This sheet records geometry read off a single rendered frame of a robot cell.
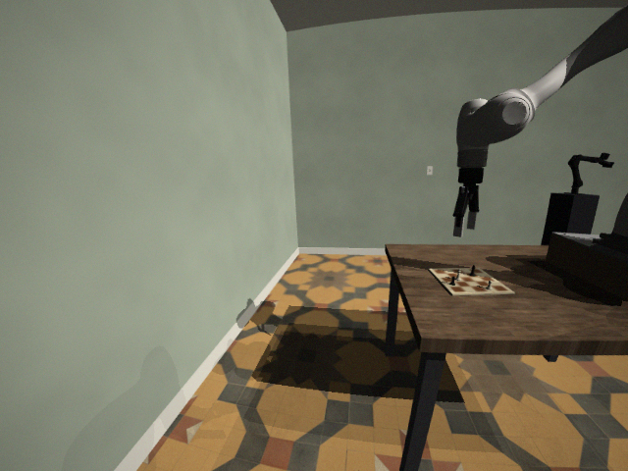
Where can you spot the brown and cream chessboard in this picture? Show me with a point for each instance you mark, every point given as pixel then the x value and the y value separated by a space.
pixel 469 285

